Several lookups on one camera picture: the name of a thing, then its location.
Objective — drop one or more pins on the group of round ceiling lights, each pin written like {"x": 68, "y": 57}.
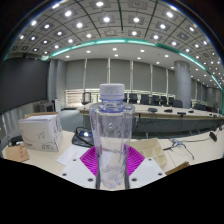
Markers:
{"x": 106, "y": 19}

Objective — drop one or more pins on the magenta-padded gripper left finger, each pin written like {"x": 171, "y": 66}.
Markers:
{"x": 87, "y": 160}

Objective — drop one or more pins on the white paper sheet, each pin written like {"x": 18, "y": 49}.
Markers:
{"x": 71, "y": 154}

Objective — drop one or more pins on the row of black desk microphones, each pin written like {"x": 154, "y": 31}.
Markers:
{"x": 152, "y": 109}

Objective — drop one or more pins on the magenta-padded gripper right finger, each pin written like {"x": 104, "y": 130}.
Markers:
{"x": 136, "y": 160}

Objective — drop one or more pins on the white printed cardboard box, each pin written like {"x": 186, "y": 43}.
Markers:
{"x": 40, "y": 133}

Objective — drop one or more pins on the clear plastic water bottle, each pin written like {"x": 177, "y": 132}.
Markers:
{"x": 111, "y": 133}

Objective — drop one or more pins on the black flat desk device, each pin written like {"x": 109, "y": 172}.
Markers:
{"x": 16, "y": 140}

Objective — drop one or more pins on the black oblong desk item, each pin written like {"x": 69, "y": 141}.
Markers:
{"x": 213, "y": 136}

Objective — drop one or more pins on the black device with blue screen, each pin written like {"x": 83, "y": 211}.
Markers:
{"x": 81, "y": 136}

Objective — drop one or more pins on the flat brown cardboard piece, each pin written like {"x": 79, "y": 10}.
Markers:
{"x": 16, "y": 154}

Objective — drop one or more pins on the row of black office chairs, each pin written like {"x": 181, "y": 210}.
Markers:
{"x": 145, "y": 99}

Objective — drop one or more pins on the long curved conference desk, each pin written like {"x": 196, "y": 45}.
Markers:
{"x": 156, "y": 125}

